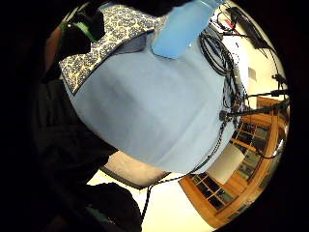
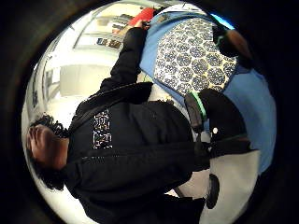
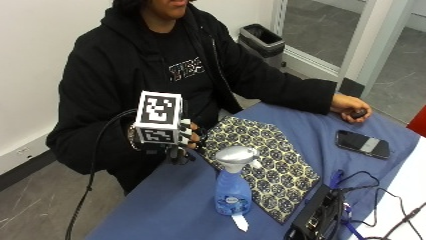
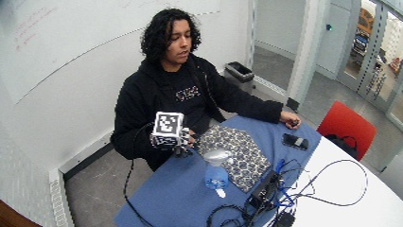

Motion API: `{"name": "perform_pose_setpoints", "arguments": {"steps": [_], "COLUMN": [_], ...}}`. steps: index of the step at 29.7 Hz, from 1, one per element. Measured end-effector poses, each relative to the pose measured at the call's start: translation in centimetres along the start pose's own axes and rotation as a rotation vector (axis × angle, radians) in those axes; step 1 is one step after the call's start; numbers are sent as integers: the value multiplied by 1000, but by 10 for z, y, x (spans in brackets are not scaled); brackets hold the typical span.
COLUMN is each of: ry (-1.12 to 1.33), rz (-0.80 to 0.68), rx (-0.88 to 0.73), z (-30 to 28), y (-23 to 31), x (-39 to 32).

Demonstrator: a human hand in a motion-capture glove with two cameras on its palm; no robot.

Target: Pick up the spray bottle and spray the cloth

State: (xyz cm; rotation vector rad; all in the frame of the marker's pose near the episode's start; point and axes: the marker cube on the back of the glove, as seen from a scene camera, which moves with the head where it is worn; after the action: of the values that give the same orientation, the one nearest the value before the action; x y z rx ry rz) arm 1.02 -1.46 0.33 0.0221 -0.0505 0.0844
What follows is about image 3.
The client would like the small black clicker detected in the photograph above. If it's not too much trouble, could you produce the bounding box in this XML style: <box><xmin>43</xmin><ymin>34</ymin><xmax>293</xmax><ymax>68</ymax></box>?
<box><xmin>349</xmin><ymin>108</ymin><xmax>369</xmax><ymax>120</ymax></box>

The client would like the black electronics box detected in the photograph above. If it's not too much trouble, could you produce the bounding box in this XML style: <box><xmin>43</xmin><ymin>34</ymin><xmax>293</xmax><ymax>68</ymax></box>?
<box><xmin>284</xmin><ymin>184</ymin><xmax>348</xmax><ymax>240</ymax></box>

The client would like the blue tablecloth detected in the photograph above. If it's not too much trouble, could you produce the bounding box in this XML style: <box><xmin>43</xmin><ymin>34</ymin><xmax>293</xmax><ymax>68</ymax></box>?
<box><xmin>84</xmin><ymin>101</ymin><xmax>421</xmax><ymax>240</ymax></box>

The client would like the blue spray bottle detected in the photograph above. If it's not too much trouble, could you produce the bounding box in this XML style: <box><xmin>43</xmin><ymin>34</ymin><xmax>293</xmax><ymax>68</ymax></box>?
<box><xmin>213</xmin><ymin>145</ymin><xmax>264</xmax><ymax>233</ymax></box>

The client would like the black grey trash bin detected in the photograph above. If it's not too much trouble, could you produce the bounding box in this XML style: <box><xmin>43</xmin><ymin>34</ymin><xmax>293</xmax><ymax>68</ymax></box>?
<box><xmin>237</xmin><ymin>23</ymin><xmax>288</xmax><ymax>70</ymax></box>

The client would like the patterned cloth mat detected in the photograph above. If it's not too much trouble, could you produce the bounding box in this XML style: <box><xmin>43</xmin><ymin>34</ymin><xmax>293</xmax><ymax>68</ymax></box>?
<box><xmin>201</xmin><ymin>115</ymin><xmax>321</xmax><ymax>225</ymax></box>

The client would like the blue lanyard strap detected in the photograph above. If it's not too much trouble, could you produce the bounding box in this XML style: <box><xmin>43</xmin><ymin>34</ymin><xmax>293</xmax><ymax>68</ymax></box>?
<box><xmin>329</xmin><ymin>169</ymin><xmax>366</xmax><ymax>240</ymax></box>

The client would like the thick black glove cable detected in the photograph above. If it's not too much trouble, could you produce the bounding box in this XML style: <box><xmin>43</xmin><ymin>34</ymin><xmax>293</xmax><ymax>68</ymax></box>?
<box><xmin>64</xmin><ymin>108</ymin><xmax>139</xmax><ymax>240</ymax></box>

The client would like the red chair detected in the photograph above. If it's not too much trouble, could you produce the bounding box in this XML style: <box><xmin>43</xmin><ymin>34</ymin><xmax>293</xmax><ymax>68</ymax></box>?
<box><xmin>406</xmin><ymin>104</ymin><xmax>426</xmax><ymax>138</ymax></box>

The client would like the white glass door frame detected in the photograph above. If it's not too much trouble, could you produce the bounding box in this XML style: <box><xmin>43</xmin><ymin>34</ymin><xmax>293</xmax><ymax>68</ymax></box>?
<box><xmin>270</xmin><ymin>0</ymin><xmax>421</xmax><ymax>98</ymax></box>

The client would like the white marker cube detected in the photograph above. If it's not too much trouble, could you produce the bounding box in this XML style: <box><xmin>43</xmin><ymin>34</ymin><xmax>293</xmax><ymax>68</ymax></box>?
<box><xmin>132</xmin><ymin>90</ymin><xmax>185</xmax><ymax>146</ymax></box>

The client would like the thin black cable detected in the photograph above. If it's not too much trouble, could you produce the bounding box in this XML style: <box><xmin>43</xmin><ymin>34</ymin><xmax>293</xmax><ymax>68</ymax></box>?
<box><xmin>332</xmin><ymin>170</ymin><xmax>426</xmax><ymax>240</ymax></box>

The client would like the the person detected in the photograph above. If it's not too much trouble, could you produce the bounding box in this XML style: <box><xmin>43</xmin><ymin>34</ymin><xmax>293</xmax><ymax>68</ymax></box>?
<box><xmin>45</xmin><ymin>0</ymin><xmax>374</xmax><ymax>196</ymax></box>

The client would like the black smartphone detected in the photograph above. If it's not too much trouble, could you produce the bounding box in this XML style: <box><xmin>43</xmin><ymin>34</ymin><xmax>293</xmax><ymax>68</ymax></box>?
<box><xmin>334</xmin><ymin>129</ymin><xmax>393</xmax><ymax>160</ymax></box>

